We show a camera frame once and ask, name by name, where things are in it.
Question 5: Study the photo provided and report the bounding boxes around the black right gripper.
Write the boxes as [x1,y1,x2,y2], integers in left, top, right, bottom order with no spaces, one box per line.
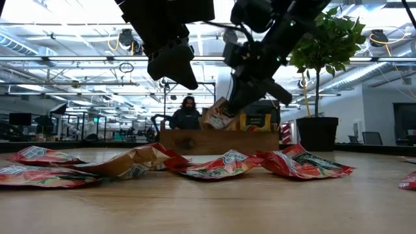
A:
[223,42,292,113]

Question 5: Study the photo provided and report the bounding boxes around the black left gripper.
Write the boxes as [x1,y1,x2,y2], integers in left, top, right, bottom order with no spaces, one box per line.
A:
[113,0,215,91]

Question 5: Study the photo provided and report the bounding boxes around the yellow tea packet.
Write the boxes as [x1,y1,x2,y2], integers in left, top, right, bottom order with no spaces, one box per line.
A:
[239,112,272,133]

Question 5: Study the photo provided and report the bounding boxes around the beige tea packet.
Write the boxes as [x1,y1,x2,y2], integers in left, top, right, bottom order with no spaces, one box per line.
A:
[200,96,241,131]
[61,146,173,180]

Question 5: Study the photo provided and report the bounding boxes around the person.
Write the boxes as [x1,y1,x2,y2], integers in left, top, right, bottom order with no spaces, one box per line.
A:
[168,96,202,131]

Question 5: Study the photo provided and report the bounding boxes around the brown wooden compartment tray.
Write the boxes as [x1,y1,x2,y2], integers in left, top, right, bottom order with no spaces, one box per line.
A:
[159,120,280,156]

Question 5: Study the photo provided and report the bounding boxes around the green plant in black pot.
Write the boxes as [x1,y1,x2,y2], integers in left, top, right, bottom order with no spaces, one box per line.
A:
[289,6,368,152]

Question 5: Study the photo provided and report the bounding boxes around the grey office chair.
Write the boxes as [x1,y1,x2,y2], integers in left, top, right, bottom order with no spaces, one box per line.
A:
[361,131,384,146]

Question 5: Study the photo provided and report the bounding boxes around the black computer monitor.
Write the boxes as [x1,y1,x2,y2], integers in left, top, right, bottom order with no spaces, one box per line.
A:
[8,112,33,127]

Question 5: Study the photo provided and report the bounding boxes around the black gantry frame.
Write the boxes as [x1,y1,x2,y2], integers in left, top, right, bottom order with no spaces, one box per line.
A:
[162,80,217,122]

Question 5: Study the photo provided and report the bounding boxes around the black ceiling cable reel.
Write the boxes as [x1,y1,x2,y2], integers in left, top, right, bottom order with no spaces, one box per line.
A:
[222,28,239,46]
[369,29,390,48]
[118,28,144,57]

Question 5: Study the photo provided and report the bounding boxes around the yellow hanging cable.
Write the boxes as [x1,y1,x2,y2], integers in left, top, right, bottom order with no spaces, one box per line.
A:
[300,71,312,118]

